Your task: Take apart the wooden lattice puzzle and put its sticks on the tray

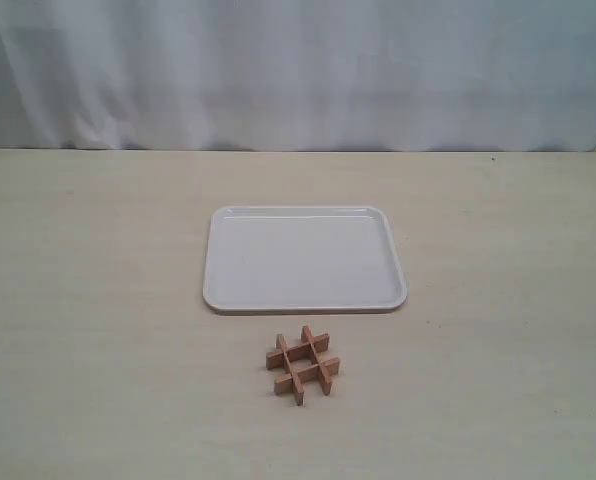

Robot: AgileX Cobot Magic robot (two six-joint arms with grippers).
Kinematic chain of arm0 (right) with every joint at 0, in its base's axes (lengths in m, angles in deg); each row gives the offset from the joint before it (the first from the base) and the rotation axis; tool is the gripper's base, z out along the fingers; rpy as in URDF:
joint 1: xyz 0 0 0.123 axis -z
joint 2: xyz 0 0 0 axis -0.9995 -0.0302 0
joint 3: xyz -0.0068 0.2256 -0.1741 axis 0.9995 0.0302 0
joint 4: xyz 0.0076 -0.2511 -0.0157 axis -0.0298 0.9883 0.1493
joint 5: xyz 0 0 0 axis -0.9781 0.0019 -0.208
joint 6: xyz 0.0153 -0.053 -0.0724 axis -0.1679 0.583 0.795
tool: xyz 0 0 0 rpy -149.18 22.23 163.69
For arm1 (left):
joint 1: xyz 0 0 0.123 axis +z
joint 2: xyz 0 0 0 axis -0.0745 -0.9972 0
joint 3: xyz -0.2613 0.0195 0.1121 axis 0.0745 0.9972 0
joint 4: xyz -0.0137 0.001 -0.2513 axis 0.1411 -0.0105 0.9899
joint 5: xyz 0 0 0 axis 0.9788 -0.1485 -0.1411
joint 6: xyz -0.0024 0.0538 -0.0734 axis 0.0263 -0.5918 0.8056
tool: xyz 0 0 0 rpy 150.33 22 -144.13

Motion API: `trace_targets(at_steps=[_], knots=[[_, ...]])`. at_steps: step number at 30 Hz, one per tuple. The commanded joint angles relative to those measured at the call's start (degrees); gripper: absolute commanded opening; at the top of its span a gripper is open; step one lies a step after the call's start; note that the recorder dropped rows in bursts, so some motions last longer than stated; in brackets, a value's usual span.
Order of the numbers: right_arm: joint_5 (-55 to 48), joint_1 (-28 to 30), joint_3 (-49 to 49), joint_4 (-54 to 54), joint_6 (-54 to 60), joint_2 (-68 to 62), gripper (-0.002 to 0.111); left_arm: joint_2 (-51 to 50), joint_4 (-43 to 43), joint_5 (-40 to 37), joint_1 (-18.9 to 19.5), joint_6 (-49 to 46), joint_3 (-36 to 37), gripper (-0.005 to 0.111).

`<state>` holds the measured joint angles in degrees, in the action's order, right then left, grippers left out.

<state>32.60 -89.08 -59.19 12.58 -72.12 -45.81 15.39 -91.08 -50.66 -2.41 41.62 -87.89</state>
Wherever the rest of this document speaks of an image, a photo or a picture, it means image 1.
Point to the wooden notched stick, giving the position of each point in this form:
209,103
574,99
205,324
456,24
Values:
284,383
325,381
296,384
301,351

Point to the white rectangular tray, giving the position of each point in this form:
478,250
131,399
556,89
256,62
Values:
281,259

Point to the white curtain backdrop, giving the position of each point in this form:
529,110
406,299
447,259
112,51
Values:
298,75

